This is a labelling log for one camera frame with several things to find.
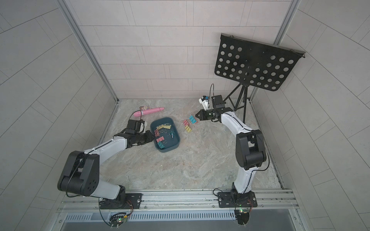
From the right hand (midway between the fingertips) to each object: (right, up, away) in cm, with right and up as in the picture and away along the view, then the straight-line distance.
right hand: (196, 114), depth 90 cm
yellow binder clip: (-6, -10, +7) cm, 14 cm away
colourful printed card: (-41, +4, +19) cm, 45 cm away
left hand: (-26, -14, +1) cm, 29 cm away
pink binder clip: (-8, -7, +11) cm, 15 cm away
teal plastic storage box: (-20, -16, +4) cm, 25 cm away
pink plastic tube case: (-42, 0, +13) cm, 44 cm away
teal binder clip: (-3, -3, +1) cm, 4 cm away
